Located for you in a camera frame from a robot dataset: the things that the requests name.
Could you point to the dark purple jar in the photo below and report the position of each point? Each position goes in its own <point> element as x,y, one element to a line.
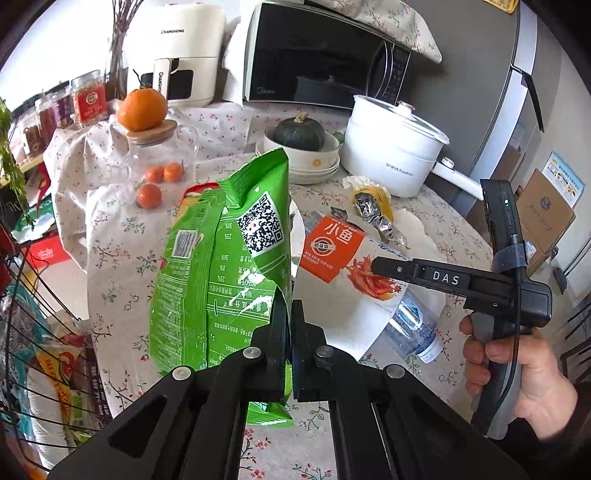
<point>63,108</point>

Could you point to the stack of white bowls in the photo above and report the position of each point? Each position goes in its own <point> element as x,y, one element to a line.
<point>272,159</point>

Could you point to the green snack bag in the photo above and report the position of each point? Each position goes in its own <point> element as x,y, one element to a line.
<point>221,258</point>

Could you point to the white air fryer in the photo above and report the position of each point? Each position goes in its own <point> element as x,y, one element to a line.
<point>184,32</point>

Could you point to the glass pot lid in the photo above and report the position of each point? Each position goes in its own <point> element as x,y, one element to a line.
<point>397,117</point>

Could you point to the medium tangerine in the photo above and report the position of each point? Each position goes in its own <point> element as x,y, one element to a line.
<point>148,195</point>

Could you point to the white deep bowl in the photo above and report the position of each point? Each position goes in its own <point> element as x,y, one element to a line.
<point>314,159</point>

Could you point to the orange and white snack bag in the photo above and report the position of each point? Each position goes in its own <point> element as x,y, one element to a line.
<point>332,249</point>

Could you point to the dark green pumpkin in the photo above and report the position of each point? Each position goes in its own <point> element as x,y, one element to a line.
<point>298,134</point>

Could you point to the green leafy plant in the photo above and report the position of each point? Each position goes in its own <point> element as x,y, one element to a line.
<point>10,161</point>

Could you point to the floral cloth cover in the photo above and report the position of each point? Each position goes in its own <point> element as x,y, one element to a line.
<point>397,23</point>

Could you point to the green plastic bag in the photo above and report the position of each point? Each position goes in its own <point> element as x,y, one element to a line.
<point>34,221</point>

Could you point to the person's right forearm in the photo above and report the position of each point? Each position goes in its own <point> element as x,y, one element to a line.
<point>549,457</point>

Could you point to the dried branch bundle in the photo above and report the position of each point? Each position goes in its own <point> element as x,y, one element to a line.
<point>117,55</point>

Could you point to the black microwave oven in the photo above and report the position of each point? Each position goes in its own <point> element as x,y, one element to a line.
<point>314,60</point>

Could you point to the white shallow bowl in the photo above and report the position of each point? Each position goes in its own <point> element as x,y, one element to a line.
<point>314,180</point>

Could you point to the red instant noodle cup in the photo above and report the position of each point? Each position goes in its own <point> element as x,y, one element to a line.
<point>196,190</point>

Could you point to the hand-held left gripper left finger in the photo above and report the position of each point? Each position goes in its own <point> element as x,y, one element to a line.
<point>279,350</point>

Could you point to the round wooden lid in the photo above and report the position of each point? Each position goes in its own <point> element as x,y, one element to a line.
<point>152,137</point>

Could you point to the large orange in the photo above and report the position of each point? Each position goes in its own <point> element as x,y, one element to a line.
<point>141,110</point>

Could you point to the red label jar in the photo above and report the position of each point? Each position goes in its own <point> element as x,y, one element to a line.
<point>88,101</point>

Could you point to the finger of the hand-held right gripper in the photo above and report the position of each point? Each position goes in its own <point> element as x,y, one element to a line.
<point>415,274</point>

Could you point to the brown cardboard box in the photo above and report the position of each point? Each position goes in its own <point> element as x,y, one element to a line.
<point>547,221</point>

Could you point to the yellow and foil wrapper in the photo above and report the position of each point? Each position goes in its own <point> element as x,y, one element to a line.
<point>376,205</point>

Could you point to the glass teapot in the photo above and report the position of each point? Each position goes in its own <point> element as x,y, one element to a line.
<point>138,161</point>

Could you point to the clear plastic water bottle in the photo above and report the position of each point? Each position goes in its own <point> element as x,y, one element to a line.
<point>411,327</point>

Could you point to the small tangerine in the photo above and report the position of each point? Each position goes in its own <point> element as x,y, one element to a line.
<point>174,171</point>
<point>153,173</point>

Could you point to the grey refrigerator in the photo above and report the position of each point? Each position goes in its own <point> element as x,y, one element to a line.
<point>485,92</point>

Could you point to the person's right hand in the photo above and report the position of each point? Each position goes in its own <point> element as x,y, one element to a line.
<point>540,369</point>

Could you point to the red cardboard box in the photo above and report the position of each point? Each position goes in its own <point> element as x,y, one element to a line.
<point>44,254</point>

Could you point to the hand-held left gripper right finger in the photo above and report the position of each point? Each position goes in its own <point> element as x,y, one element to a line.
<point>302,350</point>

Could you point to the white electric cooking pot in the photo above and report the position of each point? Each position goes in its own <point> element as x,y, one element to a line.
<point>383,161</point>

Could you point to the clear jar of red snacks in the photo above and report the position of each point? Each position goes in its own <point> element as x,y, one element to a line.
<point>46,117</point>
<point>31,134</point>

